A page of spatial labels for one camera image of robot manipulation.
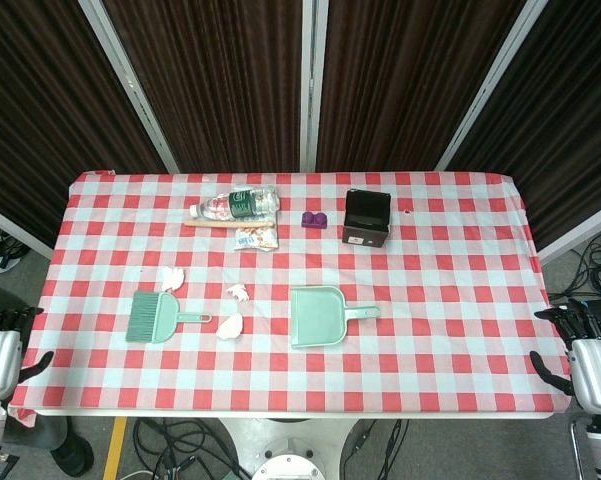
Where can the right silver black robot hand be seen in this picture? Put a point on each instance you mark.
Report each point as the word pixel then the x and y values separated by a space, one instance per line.
pixel 597 370

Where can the green hand brush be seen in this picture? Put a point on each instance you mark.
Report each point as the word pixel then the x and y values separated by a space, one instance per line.
pixel 152 317

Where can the green dustpan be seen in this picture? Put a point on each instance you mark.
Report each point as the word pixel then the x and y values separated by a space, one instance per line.
pixel 317 317

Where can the red white checkered tablecloth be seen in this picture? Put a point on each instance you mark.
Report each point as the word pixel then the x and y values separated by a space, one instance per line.
pixel 430 310

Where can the dark brown partition panel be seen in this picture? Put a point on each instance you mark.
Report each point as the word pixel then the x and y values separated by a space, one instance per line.
pixel 405 80
pixel 220 80
pixel 570 125
pixel 35 110

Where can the wooden stick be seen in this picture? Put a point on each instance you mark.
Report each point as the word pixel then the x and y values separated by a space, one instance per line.
pixel 220 224

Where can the black open cardboard box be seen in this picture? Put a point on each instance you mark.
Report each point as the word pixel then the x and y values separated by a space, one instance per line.
pixel 367 220

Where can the crumpled snack packet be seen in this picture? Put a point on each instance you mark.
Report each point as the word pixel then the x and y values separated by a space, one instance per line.
pixel 255 240

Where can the clear plastic water bottle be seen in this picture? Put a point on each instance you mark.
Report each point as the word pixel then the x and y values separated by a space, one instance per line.
pixel 240 202

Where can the purple toy building block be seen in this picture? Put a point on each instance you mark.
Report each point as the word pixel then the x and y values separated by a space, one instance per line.
pixel 314 221

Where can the white partition frame post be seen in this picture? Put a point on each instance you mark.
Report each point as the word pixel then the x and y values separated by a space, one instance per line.
pixel 490 85
pixel 313 85
pixel 130 85

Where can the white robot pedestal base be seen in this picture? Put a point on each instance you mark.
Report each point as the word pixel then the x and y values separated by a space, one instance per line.
pixel 290 450

